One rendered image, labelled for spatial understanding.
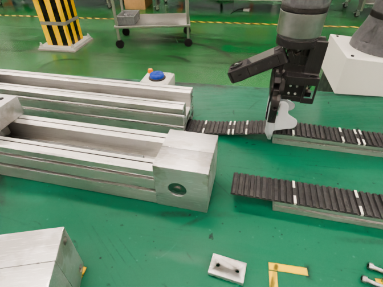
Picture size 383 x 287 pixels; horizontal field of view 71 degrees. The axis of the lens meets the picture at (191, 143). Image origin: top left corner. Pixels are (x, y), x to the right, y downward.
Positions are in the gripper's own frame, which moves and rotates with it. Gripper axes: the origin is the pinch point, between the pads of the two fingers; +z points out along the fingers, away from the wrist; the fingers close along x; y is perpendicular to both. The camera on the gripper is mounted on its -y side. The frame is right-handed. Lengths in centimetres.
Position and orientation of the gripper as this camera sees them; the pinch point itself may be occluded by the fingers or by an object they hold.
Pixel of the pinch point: (267, 126)
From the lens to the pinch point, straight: 63.1
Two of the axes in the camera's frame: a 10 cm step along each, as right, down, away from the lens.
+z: 0.1, 7.8, 6.3
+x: 2.3, -6.1, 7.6
